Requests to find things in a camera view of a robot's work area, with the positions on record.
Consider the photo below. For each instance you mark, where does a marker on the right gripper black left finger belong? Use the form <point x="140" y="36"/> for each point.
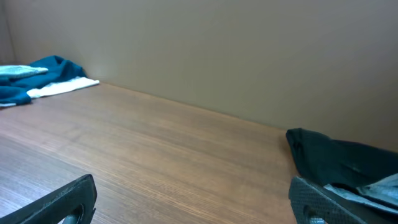
<point x="72" y="203"/>

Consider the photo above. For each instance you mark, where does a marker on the black folded garment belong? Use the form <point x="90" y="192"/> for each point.
<point x="323" y="160"/>

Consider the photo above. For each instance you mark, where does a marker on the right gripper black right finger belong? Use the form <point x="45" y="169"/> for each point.
<point x="313" y="204"/>

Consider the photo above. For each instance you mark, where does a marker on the white cloth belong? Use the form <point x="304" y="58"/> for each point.
<point x="62" y="87"/>

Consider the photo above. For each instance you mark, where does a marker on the blue shirt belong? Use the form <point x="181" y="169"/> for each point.
<point x="16" y="80"/>

